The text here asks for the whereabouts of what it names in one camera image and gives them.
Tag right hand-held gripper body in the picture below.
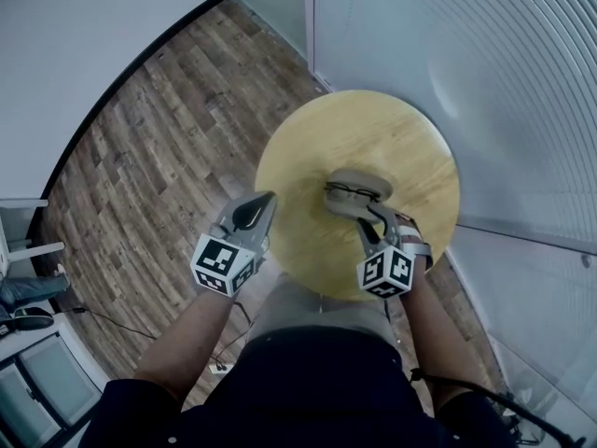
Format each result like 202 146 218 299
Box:
356 231 416 301

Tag frosted glass door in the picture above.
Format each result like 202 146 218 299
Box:
226 0 314 72

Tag white glass-front cabinet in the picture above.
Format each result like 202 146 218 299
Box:
0 329 104 448

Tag person's right forearm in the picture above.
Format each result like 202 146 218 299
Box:
404 268 492 411

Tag beige glasses case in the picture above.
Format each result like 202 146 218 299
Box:
321 168 396 221

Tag thin black floor cable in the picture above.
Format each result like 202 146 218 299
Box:
55 306 158 341

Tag thick black gripper cable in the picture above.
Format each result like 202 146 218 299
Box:
384 296 587 448

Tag black-framed eyeglasses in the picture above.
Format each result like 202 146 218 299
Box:
325 182 381 204

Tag person's beige trousers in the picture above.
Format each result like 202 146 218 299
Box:
245 272 397 347

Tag person's right hand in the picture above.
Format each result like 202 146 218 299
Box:
396 215 435 273

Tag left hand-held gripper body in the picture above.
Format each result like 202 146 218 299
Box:
189 196 277 298

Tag person's black shirt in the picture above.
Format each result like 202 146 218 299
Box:
78 327 514 448

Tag round wooden table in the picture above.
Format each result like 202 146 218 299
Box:
255 90 462 301

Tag black office chair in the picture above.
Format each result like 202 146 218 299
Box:
0 306 56 335

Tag person's left forearm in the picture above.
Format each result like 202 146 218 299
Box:
133 290 235 401

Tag tangled black cables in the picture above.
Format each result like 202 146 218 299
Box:
212 299 257 368

